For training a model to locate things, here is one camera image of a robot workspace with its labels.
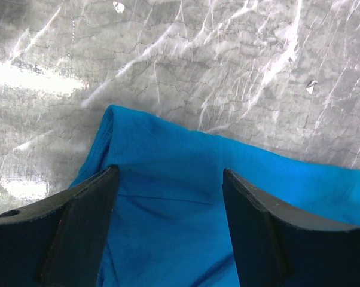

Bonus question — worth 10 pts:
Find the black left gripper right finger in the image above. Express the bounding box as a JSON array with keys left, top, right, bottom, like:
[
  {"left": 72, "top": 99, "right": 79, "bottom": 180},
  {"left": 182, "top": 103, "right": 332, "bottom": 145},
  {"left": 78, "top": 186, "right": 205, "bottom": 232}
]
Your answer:
[{"left": 222, "top": 169, "right": 360, "bottom": 286}]

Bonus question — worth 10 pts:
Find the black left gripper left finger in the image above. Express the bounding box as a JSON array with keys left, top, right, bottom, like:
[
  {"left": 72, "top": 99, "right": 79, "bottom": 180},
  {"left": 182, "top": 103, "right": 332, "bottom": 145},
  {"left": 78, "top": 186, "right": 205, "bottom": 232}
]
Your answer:
[{"left": 0, "top": 166, "right": 119, "bottom": 286}]

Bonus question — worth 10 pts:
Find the blue t-shirt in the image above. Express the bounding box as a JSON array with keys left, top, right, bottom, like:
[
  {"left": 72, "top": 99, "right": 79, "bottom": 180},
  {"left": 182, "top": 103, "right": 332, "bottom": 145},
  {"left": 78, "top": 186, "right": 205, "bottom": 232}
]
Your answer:
[{"left": 75, "top": 105, "right": 360, "bottom": 286}]

